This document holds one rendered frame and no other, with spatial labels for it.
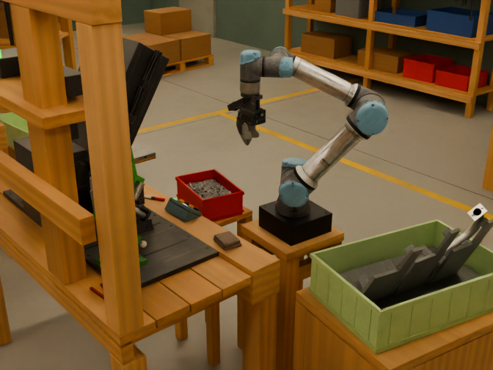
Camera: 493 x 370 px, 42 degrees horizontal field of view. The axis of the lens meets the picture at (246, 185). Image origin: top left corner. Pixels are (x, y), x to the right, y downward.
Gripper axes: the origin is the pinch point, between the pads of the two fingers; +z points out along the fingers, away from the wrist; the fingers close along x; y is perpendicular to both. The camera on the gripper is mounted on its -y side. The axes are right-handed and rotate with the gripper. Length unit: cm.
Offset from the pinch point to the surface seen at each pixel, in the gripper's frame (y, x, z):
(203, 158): -260, 173, 129
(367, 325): 72, -9, 42
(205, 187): -48, 15, 40
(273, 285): 26, -8, 49
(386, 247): 46, 33, 39
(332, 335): 56, -8, 56
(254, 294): 26, -18, 49
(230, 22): -664, 537, 96
